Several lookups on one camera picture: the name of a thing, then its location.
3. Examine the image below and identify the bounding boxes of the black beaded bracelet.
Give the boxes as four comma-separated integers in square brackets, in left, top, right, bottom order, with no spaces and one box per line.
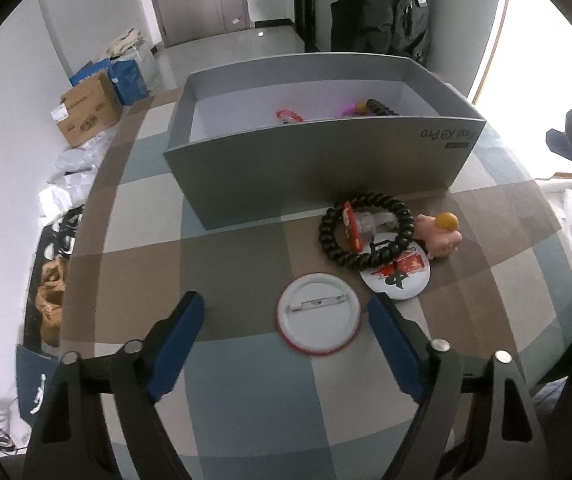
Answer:
[317,190,416,272]

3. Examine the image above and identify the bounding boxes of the blue paper bag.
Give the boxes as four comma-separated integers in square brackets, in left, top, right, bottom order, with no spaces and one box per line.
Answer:
[70,58,149,106]

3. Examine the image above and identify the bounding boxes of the checkered table cloth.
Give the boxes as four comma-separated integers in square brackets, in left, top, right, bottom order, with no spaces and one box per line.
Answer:
[61,90,572,479]

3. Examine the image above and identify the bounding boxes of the white pin badge back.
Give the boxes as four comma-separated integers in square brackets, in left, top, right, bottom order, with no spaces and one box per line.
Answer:
[275,273,361,356]

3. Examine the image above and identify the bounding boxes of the white plastic bags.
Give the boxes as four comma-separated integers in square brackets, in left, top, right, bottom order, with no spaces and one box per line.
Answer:
[38,128,116,226]

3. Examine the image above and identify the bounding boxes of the dark blue jordan bag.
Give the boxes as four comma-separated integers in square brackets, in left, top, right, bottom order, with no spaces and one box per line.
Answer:
[16,344,59,426]

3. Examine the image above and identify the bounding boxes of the black spiral hair tie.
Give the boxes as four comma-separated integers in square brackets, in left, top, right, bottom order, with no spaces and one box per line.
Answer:
[365,97,403,118]

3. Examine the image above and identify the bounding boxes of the black white sneakers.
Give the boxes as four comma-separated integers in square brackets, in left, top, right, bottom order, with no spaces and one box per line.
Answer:
[37,206,84,261]

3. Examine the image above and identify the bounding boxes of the brown cardboard box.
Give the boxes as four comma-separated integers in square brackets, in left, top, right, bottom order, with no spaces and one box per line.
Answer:
[56,70,122,148]

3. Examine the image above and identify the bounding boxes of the pink pig figurine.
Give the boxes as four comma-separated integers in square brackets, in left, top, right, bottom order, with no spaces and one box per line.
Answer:
[414,212,463,260]

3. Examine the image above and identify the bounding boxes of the black backpack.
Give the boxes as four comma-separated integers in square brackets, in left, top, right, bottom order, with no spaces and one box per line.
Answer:
[330,0,432,65]

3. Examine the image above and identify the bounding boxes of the grey cardboard box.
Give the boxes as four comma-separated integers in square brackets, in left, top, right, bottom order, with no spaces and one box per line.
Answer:
[164,52,486,230]

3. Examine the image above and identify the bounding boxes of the beige tote bag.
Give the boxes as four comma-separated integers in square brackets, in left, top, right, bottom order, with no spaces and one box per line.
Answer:
[106,28,144,58]

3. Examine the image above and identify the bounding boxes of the white red printed badge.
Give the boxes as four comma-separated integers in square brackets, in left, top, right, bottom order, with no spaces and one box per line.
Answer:
[359,242,431,301]

